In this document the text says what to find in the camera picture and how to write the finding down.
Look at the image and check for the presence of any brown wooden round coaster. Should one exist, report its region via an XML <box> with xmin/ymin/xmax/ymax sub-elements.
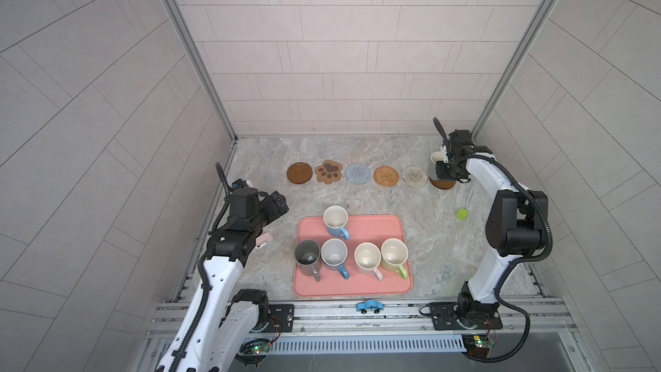
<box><xmin>287</xmin><ymin>162</ymin><xmax>313</xmax><ymax>184</ymax></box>
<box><xmin>430</xmin><ymin>178</ymin><xmax>456</xmax><ymax>190</ymax></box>

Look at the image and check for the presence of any small blue toy car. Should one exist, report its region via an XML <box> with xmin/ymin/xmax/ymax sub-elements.
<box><xmin>356</xmin><ymin>300</ymin><xmax>384</xmax><ymax>314</ymax></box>

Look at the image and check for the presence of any pink small object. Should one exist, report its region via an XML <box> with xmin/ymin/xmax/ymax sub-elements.
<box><xmin>256</xmin><ymin>232</ymin><xmax>273</xmax><ymax>248</ymax></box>

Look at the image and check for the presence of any multicolour knitted round coaster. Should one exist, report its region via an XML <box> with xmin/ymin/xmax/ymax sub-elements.
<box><xmin>402</xmin><ymin>165</ymin><xmax>428</xmax><ymax>188</ymax></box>

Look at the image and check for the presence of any green small object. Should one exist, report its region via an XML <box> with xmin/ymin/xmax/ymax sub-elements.
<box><xmin>456</xmin><ymin>208</ymin><xmax>469</xmax><ymax>220</ymax></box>

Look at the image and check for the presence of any pink rectangular tray mat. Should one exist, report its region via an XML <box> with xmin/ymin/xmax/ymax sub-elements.
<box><xmin>294</xmin><ymin>215</ymin><xmax>413</xmax><ymax>298</ymax></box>

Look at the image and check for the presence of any left circuit board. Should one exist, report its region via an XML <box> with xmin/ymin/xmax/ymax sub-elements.
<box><xmin>240</xmin><ymin>339</ymin><xmax>272</xmax><ymax>356</ymax></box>

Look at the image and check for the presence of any white mug green handle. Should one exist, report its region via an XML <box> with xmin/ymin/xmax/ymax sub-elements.
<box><xmin>380</xmin><ymin>239</ymin><xmax>409</xmax><ymax>280</ymax></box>

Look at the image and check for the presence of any circuit board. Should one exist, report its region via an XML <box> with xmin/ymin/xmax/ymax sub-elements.
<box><xmin>240</xmin><ymin>339</ymin><xmax>272</xmax><ymax>356</ymax></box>
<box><xmin>461</xmin><ymin>335</ymin><xmax>496</xmax><ymax>359</ymax></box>

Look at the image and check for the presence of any white mug pink handle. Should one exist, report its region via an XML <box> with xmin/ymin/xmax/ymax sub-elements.
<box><xmin>354</xmin><ymin>242</ymin><xmax>384</xmax><ymax>282</ymax></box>

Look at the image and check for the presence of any right circuit board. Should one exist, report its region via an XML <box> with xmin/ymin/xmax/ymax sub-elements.
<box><xmin>461</xmin><ymin>335</ymin><xmax>496</xmax><ymax>359</ymax></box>

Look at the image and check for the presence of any white mug blue handle rear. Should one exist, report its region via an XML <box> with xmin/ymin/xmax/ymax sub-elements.
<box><xmin>323</xmin><ymin>205</ymin><xmax>349</xmax><ymax>240</ymax></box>

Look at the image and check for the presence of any aluminium mounting rail frame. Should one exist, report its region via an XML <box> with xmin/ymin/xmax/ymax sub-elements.
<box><xmin>145</xmin><ymin>296</ymin><xmax>578</xmax><ymax>340</ymax></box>

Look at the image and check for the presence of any blue knitted round coaster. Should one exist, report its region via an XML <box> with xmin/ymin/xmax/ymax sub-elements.
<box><xmin>345</xmin><ymin>164</ymin><xmax>372</xmax><ymax>184</ymax></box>

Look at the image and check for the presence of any grey mug blue handle front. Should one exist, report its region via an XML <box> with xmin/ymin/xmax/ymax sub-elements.
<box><xmin>321</xmin><ymin>238</ymin><xmax>349</xmax><ymax>280</ymax></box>

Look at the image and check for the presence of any dark grey mug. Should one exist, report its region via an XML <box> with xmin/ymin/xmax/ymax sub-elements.
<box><xmin>294</xmin><ymin>239</ymin><xmax>323</xmax><ymax>282</ymax></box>

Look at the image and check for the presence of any cork paw print coaster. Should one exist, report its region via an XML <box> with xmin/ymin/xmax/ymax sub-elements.
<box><xmin>314</xmin><ymin>159</ymin><xmax>344</xmax><ymax>184</ymax></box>

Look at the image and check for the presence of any woven rattan round coaster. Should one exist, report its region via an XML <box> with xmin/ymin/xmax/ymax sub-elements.
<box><xmin>374</xmin><ymin>165</ymin><xmax>399</xmax><ymax>187</ymax></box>

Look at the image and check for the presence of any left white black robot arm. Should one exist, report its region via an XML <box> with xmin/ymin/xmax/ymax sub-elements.
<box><xmin>155</xmin><ymin>179</ymin><xmax>288</xmax><ymax>371</ymax></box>

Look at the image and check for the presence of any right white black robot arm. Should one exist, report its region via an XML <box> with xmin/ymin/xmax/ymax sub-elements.
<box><xmin>427</xmin><ymin>119</ymin><xmax>554</xmax><ymax>363</ymax></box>

